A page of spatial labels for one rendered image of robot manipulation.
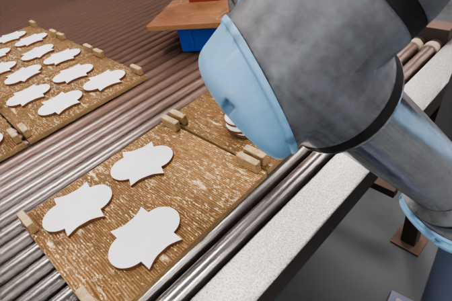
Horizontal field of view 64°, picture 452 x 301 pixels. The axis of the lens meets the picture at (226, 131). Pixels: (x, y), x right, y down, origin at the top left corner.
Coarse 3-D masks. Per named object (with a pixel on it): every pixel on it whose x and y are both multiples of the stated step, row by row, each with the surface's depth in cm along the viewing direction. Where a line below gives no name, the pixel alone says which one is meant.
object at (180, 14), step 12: (180, 0) 144; (168, 12) 135; (180, 12) 133; (192, 12) 131; (204, 12) 129; (216, 12) 127; (228, 12) 125; (156, 24) 127; (168, 24) 125; (180, 24) 123; (192, 24) 122; (204, 24) 121; (216, 24) 120
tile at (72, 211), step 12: (72, 192) 80; (84, 192) 79; (96, 192) 79; (108, 192) 78; (60, 204) 78; (72, 204) 77; (84, 204) 76; (96, 204) 76; (108, 204) 76; (48, 216) 75; (60, 216) 75; (72, 216) 74; (84, 216) 74; (96, 216) 73; (48, 228) 73; (60, 228) 72; (72, 228) 72
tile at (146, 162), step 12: (132, 156) 87; (144, 156) 86; (156, 156) 85; (168, 156) 84; (120, 168) 84; (132, 168) 83; (144, 168) 82; (156, 168) 82; (120, 180) 81; (132, 180) 80
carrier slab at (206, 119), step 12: (204, 96) 104; (192, 108) 100; (204, 108) 99; (216, 108) 98; (192, 120) 96; (204, 120) 95; (216, 120) 94; (192, 132) 92; (204, 132) 91; (216, 132) 90; (228, 132) 89; (216, 144) 87; (228, 144) 85; (240, 144) 85; (252, 144) 84; (264, 168) 77
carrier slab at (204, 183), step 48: (144, 144) 91; (192, 144) 88; (144, 192) 77; (192, 192) 75; (240, 192) 73; (48, 240) 71; (96, 240) 69; (192, 240) 66; (96, 288) 61; (144, 288) 60
